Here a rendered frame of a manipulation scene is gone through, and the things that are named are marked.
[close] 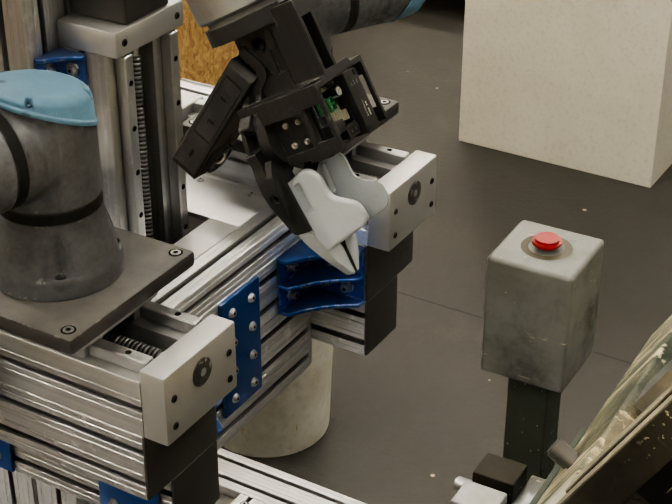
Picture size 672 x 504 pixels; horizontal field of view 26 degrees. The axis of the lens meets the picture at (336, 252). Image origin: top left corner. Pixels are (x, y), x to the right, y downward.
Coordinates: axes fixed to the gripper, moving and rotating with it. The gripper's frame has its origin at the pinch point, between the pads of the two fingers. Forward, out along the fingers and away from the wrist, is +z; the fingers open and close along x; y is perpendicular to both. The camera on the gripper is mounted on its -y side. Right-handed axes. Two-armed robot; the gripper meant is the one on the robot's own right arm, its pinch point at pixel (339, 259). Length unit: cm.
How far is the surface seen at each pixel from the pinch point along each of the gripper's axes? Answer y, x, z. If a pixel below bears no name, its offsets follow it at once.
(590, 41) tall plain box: -100, 279, 39
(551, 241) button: -23, 75, 27
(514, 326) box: -31, 70, 35
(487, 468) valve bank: -30, 49, 45
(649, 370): -9, 58, 40
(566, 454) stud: -15, 43, 41
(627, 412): -9, 49, 41
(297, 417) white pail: -123, 128, 67
